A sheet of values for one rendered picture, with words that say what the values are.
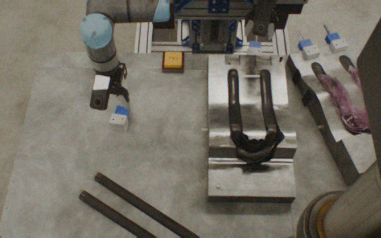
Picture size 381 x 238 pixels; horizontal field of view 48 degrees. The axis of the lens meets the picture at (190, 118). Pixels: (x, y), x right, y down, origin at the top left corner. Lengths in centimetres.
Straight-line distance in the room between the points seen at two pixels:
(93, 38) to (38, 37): 180
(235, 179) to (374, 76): 102
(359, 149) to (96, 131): 84
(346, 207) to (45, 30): 256
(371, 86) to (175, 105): 120
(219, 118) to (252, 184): 23
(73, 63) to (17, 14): 144
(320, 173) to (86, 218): 74
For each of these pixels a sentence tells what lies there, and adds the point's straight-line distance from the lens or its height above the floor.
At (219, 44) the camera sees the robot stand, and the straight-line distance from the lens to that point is 220.
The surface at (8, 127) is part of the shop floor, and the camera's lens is 254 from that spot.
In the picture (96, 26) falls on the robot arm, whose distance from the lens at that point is 107.
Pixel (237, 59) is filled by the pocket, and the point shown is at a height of 87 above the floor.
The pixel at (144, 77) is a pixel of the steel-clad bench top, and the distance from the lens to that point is 155.
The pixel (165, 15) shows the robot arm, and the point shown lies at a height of 123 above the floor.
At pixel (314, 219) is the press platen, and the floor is 154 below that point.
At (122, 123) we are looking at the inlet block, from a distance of 140.
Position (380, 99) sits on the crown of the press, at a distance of 30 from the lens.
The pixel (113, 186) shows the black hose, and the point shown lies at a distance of 132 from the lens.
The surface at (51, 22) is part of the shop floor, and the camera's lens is 291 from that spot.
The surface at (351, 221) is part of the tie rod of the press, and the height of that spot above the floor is 163.
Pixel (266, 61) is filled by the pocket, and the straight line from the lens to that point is 153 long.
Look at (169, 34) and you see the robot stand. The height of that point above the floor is 21.
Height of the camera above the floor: 207
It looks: 61 degrees down
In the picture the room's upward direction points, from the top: straight up
